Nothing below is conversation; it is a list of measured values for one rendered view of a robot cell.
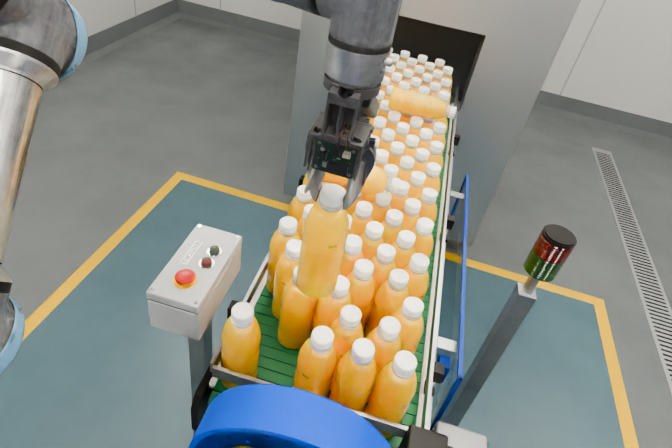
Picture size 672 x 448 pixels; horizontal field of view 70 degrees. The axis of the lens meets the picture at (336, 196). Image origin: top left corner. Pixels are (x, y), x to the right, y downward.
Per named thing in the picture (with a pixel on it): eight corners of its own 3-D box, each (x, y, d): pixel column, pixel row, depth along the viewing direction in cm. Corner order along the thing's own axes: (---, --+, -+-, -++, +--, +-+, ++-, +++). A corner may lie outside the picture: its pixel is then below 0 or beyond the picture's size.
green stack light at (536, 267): (524, 277, 94) (534, 259, 91) (522, 255, 99) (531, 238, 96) (557, 286, 93) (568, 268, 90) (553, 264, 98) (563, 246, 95)
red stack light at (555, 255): (534, 259, 91) (543, 244, 88) (531, 237, 96) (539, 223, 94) (568, 268, 90) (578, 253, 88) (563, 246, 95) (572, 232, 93)
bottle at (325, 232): (291, 270, 86) (303, 188, 75) (328, 265, 88) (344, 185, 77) (302, 301, 81) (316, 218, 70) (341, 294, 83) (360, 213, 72)
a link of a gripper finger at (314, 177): (287, 210, 69) (306, 161, 64) (300, 188, 74) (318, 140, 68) (307, 219, 69) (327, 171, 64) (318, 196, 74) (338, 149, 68)
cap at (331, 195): (315, 195, 74) (317, 186, 73) (338, 193, 75) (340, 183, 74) (323, 211, 71) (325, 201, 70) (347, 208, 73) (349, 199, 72)
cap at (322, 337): (318, 328, 86) (319, 322, 85) (336, 340, 84) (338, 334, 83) (305, 343, 83) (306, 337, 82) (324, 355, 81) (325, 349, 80)
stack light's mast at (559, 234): (513, 297, 98) (545, 240, 88) (511, 275, 102) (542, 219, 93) (543, 305, 97) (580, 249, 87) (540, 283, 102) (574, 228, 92)
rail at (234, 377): (211, 376, 90) (211, 367, 88) (213, 373, 91) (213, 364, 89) (419, 443, 86) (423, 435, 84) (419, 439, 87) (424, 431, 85)
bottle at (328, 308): (303, 339, 105) (314, 282, 94) (330, 327, 109) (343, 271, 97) (319, 364, 101) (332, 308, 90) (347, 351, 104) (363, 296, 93)
